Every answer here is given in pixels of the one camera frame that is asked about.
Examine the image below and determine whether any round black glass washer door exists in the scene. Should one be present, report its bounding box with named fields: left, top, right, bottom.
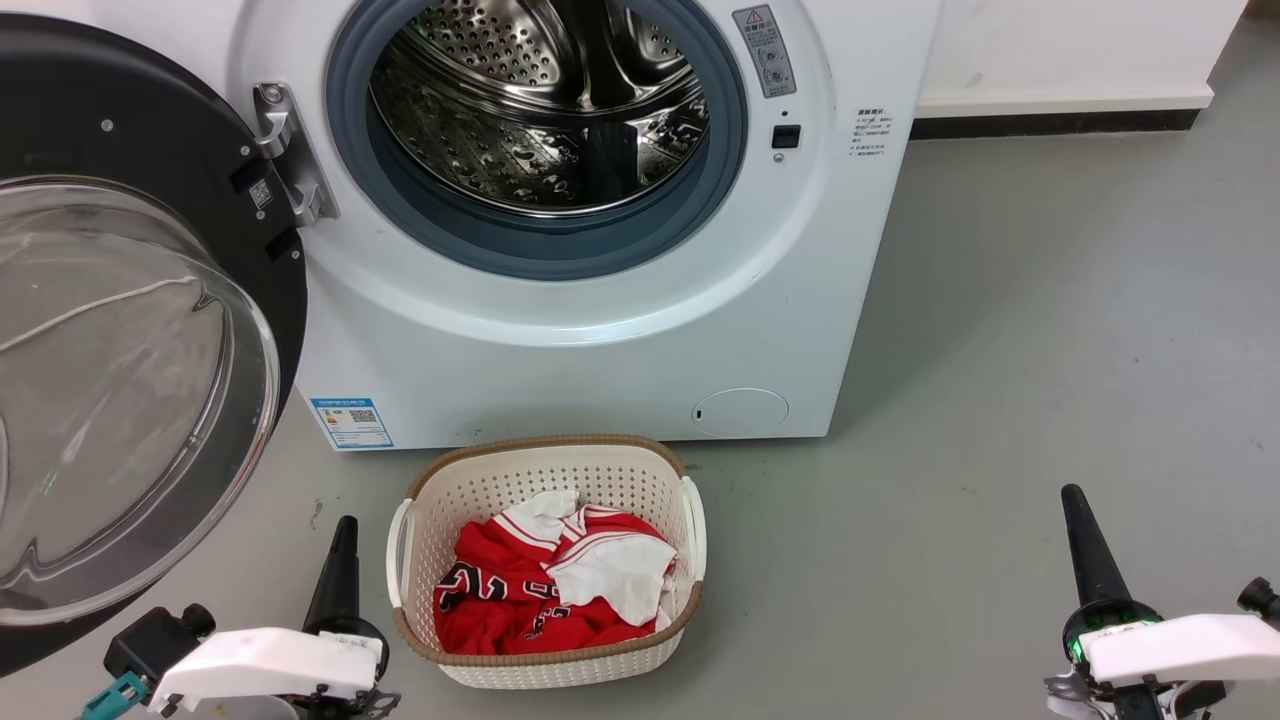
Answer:
left=0, top=12, right=309, bottom=679

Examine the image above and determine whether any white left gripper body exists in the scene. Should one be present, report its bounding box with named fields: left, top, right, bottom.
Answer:
left=148, top=617, right=401, bottom=720

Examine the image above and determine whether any red white sports jersey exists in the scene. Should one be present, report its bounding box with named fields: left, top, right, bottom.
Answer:
left=433, top=490, right=679, bottom=656

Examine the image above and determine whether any teal connector plug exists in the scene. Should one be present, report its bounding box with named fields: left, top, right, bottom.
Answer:
left=82, top=672, right=149, bottom=720

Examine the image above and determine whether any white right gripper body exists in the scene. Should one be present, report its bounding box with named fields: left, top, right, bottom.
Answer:
left=1045, top=598, right=1280, bottom=720

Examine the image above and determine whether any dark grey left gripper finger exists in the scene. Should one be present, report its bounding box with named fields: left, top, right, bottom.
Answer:
left=303, top=516, right=361, bottom=633

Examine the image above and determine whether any grey warning sticker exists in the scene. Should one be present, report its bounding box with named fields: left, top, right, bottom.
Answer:
left=732, top=5, right=798, bottom=99

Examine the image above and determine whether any blue white energy label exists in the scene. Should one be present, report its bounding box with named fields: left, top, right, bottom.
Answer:
left=309, top=397, right=395, bottom=451

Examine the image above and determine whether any black baseboard strip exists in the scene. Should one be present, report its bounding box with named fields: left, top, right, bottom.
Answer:
left=910, top=108, right=1201, bottom=140

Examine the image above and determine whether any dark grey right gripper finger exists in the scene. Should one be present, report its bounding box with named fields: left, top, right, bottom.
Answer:
left=1060, top=485, right=1136, bottom=613

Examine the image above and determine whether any steel perforated washer drum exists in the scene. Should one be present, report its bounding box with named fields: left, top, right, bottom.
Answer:
left=368, top=0, right=713, bottom=219

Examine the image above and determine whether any white front-load washing machine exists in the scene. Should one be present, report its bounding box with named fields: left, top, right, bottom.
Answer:
left=185, top=0, right=943, bottom=451

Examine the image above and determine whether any metal door hinge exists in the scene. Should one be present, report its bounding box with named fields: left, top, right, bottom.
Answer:
left=252, top=82, right=339, bottom=228

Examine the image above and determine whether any cream perforated laundry basket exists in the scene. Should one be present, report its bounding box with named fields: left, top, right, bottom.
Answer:
left=386, top=434, right=708, bottom=690

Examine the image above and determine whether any round white filter cover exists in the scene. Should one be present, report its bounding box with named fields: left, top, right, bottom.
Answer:
left=692, top=388, right=790, bottom=439

